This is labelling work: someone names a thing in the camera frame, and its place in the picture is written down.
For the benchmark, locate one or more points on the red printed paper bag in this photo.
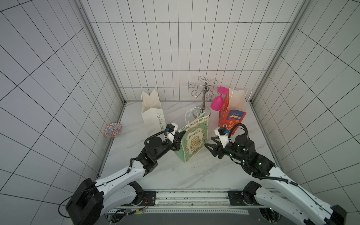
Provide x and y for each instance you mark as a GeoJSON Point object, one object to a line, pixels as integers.
{"type": "Point", "coordinates": [234, 108]}

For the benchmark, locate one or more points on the pink plastic wine glass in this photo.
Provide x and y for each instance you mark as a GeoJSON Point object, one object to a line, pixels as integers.
{"type": "Point", "coordinates": [218, 102]}

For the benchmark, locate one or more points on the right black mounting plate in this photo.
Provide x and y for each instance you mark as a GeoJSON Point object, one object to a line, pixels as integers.
{"type": "Point", "coordinates": [240, 198]}

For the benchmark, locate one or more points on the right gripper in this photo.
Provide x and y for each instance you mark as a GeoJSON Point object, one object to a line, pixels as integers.
{"type": "Point", "coordinates": [219, 150]}

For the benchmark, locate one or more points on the white Happy Every Day bag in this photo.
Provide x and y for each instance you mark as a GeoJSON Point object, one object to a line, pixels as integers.
{"type": "Point", "coordinates": [152, 112]}

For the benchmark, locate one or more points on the chrome cup holder stand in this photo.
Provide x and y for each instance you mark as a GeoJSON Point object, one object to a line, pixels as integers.
{"type": "Point", "coordinates": [203, 90]}

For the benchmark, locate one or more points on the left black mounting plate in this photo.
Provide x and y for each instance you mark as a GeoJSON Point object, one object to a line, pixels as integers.
{"type": "Point", "coordinates": [146, 198]}

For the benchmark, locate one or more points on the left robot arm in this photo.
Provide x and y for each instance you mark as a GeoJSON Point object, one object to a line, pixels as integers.
{"type": "Point", "coordinates": [92, 199]}

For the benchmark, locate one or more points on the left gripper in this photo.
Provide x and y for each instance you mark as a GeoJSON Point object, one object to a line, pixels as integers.
{"type": "Point", "coordinates": [176, 140]}

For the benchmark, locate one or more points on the patterned ceramic bowl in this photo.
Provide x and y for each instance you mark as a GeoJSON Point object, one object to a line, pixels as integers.
{"type": "Point", "coordinates": [113, 130]}

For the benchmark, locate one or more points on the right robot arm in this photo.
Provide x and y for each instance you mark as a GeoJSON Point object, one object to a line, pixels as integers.
{"type": "Point", "coordinates": [298, 205]}

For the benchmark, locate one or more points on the black mounting plate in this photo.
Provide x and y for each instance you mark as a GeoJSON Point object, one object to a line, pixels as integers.
{"type": "Point", "coordinates": [240, 198]}
{"type": "Point", "coordinates": [146, 198]}

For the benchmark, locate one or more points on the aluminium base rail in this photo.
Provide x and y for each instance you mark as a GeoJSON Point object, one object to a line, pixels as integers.
{"type": "Point", "coordinates": [210, 201]}

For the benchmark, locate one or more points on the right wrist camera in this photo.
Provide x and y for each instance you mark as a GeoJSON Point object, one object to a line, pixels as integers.
{"type": "Point", "coordinates": [223, 135]}

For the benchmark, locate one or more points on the green Fresh paper bag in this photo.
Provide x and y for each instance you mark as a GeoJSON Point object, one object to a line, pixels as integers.
{"type": "Point", "coordinates": [196, 133]}

